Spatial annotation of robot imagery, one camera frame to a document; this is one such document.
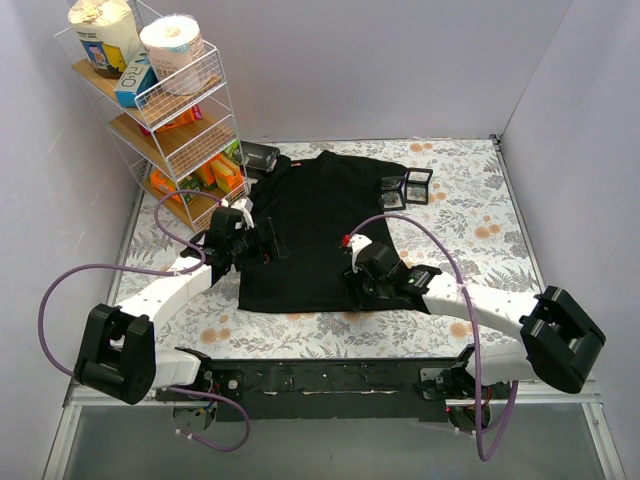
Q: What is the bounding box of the black t-shirt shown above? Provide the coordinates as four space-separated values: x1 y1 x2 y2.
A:
238 151 427 314

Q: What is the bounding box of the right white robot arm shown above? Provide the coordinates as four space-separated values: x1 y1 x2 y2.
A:
341 234 606 398

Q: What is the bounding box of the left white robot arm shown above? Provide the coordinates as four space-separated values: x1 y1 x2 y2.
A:
73 205 287 405

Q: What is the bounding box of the green box bottom shelf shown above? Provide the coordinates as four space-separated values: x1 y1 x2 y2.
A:
178 175 202 205

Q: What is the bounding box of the yellow orange box bottom shelf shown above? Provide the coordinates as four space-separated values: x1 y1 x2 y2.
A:
195 152 243 194

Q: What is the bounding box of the left black display case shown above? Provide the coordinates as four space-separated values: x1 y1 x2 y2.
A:
378 176 406 212

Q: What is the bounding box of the black display case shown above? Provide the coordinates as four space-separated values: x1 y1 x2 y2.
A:
378 176 406 212
404 167 433 205

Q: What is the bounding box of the orange box bottom left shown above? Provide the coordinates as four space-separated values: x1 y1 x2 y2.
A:
149 169 182 203

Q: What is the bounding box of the black box on table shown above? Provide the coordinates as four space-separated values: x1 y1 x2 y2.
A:
240 141 280 180

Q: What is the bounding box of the floral tablecloth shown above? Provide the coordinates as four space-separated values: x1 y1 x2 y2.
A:
101 139 560 360

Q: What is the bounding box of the right black display case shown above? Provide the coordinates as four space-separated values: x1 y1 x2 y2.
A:
404 167 433 205

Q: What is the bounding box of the orange snack box middle shelf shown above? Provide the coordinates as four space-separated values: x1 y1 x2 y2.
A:
156 104 203 132

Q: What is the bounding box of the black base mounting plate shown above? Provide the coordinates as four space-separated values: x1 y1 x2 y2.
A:
155 358 473 422

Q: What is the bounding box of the blue and white box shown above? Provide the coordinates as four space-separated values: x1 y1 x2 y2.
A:
114 45 158 108

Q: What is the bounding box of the wrapped toilet paper roll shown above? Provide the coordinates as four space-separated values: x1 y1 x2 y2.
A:
139 14 208 95

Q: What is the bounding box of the paper-wrapped jar with label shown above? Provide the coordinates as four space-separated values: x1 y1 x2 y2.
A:
67 0 141 79

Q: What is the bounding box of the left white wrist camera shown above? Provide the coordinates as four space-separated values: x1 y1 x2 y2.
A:
221 197 255 229

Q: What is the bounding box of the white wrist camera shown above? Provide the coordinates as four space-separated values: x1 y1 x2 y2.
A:
341 234 372 273
221 197 255 229

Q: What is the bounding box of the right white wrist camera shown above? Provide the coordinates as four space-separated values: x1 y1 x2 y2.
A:
341 234 372 273

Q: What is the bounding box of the white wire shelf rack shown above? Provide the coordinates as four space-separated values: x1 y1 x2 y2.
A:
56 1 249 231

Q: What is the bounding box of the aluminium frame rail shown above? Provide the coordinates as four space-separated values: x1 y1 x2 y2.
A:
44 381 625 479

